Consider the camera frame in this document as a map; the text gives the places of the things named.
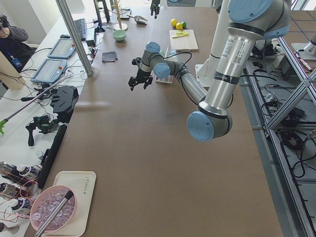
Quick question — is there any wooden mug tree stand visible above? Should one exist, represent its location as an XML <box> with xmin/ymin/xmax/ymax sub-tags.
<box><xmin>110</xmin><ymin>0</ymin><xmax>128</xmax><ymax>31</ymax></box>

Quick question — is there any whole lemon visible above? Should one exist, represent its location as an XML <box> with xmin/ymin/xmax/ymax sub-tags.
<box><xmin>170</xmin><ymin>18</ymin><xmax>178</xmax><ymax>27</ymax></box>
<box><xmin>175</xmin><ymin>22</ymin><xmax>183</xmax><ymax>30</ymax></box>

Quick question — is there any bamboo cutting board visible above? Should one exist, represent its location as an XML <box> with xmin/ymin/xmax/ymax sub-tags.
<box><xmin>169</xmin><ymin>30</ymin><xmax>198</xmax><ymax>51</ymax></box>

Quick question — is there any black gripper stand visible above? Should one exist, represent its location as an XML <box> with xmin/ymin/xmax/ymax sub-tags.
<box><xmin>50</xmin><ymin>86</ymin><xmax>79</xmax><ymax>124</ymax></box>

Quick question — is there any grey folded cloth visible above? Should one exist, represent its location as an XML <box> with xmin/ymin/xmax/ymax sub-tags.
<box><xmin>101</xmin><ymin>51</ymin><xmax>118</xmax><ymax>62</ymax></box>

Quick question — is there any teach pendant tablet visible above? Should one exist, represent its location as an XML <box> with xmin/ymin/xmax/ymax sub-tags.
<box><xmin>30</xmin><ymin>58</ymin><xmax>67</xmax><ymax>83</ymax></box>
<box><xmin>47</xmin><ymin>39</ymin><xmax>76</xmax><ymax>59</ymax></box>

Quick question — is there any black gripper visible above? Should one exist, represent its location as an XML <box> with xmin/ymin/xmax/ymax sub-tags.
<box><xmin>128</xmin><ymin>57</ymin><xmax>153</xmax><ymax>91</ymax></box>

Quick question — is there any yellow plastic knife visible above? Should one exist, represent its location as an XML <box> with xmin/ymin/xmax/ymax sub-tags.
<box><xmin>172</xmin><ymin>34</ymin><xmax>189</xmax><ymax>39</ymax></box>

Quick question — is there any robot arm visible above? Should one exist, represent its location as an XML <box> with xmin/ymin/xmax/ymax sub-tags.
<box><xmin>150</xmin><ymin>0</ymin><xmax>160</xmax><ymax>19</ymax></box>
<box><xmin>128</xmin><ymin>0</ymin><xmax>291</xmax><ymax>141</ymax></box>

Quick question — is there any aluminium frame post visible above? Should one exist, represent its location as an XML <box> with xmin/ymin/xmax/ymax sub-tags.
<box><xmin>56</xmin><ymin>0</ymin><xmax>93</xmax><ymax>76</ymax></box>

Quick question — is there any reacher grabber stick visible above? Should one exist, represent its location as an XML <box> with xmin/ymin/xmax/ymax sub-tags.
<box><xmin>0</xmin><ymin>70</ymin><xmax>72</xmax><ymax>135</ymax></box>

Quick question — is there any cream plastic tray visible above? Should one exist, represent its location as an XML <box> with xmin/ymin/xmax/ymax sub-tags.
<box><xmin>44</xmin><ymin>171</ymin><xmax>96</xmax><ymax>237</ymax></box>

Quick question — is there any silver metal scoop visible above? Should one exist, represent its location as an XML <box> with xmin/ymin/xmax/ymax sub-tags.
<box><xmin>127</xmin><ymin>14</ymin><xmax>148</xmax><ymax>25</ymax></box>

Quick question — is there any blue cup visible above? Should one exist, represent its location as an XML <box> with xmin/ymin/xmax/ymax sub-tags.
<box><xmin>168</xmin><ymin>49</ymin><xmax>177</xmax><ymax>56</ymax></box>

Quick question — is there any metal tongs handle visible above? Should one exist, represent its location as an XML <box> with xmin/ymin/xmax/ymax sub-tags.
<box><xmin>35</xmin><ymin>191</ymin><xmax>74</xmax><ymax>237</ymax></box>

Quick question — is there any pink bowl of ice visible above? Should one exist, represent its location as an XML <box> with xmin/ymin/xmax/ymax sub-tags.
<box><xmin>30</xmin><ymin>185</ymin><xmax>77</xmax><ymax>233</ymax></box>

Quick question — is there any person in background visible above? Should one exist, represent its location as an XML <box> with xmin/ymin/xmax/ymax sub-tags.
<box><xmin>0</xmin><ymin>14</ymin><xmax>35</xmax><ymax>72</ymax></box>

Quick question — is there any black keyboard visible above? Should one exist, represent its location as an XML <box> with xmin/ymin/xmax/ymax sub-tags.
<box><xmin>73</xmin><ymin>18</ymin><xmax>87</xmax><ymax>41</ymax></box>

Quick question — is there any green bowl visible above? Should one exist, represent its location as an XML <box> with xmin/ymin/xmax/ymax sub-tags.
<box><xmin>112</xmin><ymin>30</ymin><xmax>126</xmax><ymax>41</ymax></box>

